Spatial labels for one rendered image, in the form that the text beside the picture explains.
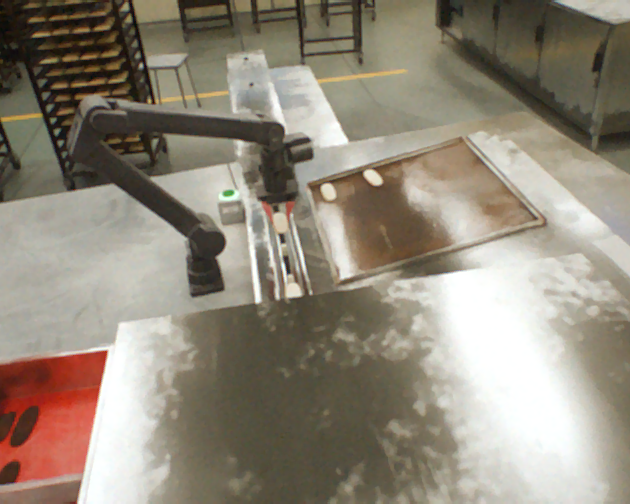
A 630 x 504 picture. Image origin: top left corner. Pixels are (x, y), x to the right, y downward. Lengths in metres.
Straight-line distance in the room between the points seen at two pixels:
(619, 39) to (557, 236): 2.60
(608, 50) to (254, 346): 3.48
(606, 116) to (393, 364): 3.57
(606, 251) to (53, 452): 1.15
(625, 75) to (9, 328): 3.46
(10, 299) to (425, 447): 1.34
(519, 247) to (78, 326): 1.03
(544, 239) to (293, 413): 0.96
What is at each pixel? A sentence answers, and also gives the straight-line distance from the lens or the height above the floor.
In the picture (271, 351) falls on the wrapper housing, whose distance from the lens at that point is 0.58.
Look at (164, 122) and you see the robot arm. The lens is 1.30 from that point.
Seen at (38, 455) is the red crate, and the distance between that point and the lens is 1.25.
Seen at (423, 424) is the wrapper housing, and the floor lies 1.30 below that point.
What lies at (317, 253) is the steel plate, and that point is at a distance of 1.57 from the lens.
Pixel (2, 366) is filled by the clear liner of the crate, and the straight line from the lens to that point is 1.32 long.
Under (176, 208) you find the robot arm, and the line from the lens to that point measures 1.38.
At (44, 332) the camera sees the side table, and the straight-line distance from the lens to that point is 1.53.
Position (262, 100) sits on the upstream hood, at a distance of 2.39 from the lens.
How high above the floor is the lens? 1.70
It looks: 34 degrees down
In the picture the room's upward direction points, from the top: 5 degrees counter-clockwise
